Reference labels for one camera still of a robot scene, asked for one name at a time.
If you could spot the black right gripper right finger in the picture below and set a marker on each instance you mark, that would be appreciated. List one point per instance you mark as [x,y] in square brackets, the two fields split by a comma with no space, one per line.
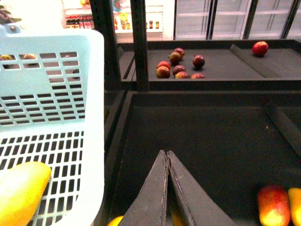
[190,205]

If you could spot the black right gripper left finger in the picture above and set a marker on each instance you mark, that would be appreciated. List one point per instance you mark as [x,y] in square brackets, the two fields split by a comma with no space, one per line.
[149,207]

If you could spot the light blue plastic basket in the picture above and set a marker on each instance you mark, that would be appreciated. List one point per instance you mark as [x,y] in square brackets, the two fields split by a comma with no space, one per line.
[51,111]

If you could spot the red yellow mango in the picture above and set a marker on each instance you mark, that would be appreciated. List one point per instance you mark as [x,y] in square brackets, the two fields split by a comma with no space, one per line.
[273,206]

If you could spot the red apple on back shelf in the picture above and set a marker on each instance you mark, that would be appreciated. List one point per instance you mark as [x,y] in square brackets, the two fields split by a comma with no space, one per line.
[260,48]

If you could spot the black shelf post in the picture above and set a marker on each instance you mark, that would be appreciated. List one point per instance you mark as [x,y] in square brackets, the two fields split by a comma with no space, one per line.
[103,21]
[140,44]

